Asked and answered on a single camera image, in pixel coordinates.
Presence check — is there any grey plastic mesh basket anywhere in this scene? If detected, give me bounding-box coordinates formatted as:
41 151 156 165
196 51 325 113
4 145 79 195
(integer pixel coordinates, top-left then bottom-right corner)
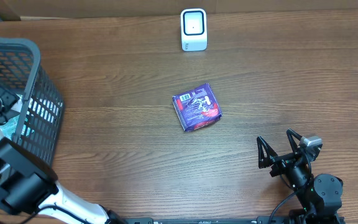
0 37 65 168

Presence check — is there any purple snack box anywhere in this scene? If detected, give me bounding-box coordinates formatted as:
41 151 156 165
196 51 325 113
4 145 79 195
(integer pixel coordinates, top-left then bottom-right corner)
172 83 223 132

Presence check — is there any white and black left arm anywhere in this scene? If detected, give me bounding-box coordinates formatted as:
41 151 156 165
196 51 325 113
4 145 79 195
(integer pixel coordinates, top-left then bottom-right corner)
0 95 123 223

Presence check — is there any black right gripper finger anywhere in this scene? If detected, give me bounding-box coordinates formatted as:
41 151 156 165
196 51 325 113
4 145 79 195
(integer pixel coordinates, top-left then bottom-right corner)
257 136 278 169
286 128 303 154

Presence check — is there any brown cardboard back panel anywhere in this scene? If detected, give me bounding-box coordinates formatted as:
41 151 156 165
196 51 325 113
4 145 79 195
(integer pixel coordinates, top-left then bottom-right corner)
0 0 358 21

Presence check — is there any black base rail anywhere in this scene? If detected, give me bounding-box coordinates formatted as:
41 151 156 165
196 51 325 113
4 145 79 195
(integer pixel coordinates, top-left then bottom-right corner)
124 216 300 224

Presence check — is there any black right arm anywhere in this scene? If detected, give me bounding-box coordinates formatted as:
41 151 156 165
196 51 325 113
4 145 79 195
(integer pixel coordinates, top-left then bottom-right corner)
256 129 345 224

